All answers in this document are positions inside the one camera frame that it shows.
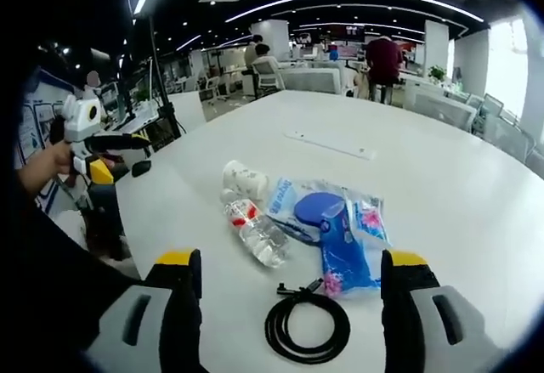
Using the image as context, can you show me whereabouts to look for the wall poster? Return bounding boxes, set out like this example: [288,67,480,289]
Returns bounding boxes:
[14,65,76,217]

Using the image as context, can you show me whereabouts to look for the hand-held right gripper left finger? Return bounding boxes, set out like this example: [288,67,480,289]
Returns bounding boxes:
[84,247,203,373]

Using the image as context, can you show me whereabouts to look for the white desk partition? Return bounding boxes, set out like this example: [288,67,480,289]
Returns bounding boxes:
[279,66,346,93]

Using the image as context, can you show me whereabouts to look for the blue round pouch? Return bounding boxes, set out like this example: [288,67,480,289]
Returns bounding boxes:
[293,191,354,247]

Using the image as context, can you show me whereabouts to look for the clear bag with blue print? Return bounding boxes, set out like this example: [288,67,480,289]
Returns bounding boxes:
[264,176,328,243]

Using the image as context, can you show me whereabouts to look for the white patterned paper cup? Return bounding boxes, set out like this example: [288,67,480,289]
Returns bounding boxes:
[221,159,270,200]

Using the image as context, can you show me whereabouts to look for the white and pink tissue packet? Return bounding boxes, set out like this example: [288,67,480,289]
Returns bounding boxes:
[344,193,393,247]

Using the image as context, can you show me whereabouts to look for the black cable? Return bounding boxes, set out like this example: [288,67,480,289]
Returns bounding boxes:
[263,278,352,355]

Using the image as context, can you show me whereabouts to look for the clear plastic water bottle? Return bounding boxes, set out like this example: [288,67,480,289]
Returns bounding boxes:
[219,189,291,269]

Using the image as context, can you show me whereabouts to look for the white table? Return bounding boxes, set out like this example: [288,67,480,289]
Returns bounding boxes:
[113,88,544,373]

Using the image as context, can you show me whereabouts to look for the white mesh office chair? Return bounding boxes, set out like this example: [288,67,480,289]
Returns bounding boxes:
[250,57,285,99]

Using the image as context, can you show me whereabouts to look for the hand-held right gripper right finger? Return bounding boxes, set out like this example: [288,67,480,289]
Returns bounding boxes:
[380,248,503,373]

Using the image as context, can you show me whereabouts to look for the blue tissue packet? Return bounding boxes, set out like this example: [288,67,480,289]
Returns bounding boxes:
[317,218,383,298]

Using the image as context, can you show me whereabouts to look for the white table cable cover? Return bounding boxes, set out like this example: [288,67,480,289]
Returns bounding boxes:
[283,130,379,162]

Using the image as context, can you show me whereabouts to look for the black tripod stand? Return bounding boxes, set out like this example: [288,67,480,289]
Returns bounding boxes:
[143,10,189,138]

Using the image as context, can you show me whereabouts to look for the green potted plant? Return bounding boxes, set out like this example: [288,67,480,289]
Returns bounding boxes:
[426,64,448,86]

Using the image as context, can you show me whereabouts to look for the person's left hand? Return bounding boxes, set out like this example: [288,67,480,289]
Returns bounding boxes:
[24,140,74,192]

